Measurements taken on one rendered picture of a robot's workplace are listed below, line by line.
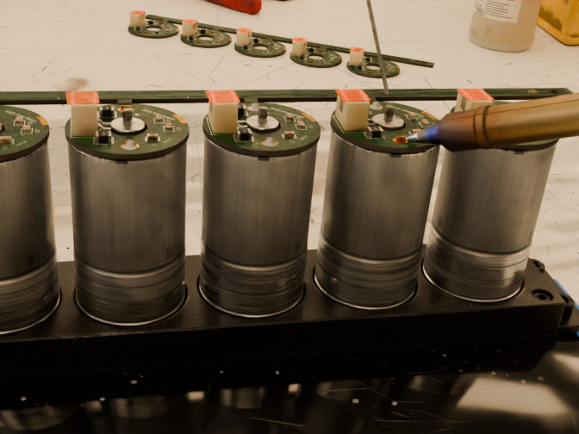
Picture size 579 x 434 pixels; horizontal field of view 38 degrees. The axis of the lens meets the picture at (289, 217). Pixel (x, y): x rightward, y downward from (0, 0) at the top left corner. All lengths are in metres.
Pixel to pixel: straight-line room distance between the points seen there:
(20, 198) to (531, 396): 0.12
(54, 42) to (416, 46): 0.18
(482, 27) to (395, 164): 0.28
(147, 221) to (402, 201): 0.05
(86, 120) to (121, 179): 0.01
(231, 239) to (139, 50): 0.24
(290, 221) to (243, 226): 0.01
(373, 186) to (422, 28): 0.30
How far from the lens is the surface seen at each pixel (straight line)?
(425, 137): 0.18
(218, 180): 0.18
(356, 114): 0.18
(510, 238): 0.20
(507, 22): 0.45
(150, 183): 0.17
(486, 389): 0.20
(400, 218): 0.19
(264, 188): 0.17
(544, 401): 0.20
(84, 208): 0.18
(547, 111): 0.16
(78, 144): 0.17
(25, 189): 0.17
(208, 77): 0.38
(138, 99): 0.19
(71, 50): 0.41
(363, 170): 0.18
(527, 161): 0.19
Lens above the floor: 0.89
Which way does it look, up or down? 30 degrees down
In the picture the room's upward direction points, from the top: 5 degrees clockwise
